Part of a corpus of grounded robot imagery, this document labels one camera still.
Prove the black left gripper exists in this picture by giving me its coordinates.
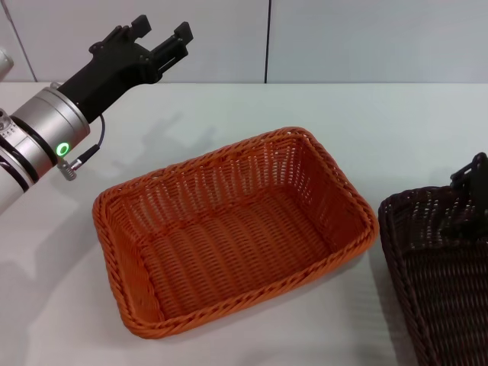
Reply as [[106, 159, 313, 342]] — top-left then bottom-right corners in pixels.
[[56, 14, 194, 126]]

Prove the dark brown wicker basket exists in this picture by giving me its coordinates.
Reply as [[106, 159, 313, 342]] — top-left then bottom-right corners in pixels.
[[378, 185, 488, 366]]

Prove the orange wicker basket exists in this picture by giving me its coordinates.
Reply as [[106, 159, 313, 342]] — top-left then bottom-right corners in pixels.
[[92, 127, 380, 339]]

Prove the black wrist cable with plug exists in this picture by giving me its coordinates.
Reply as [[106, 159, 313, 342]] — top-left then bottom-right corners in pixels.
[[56, 114, 106, 181]]

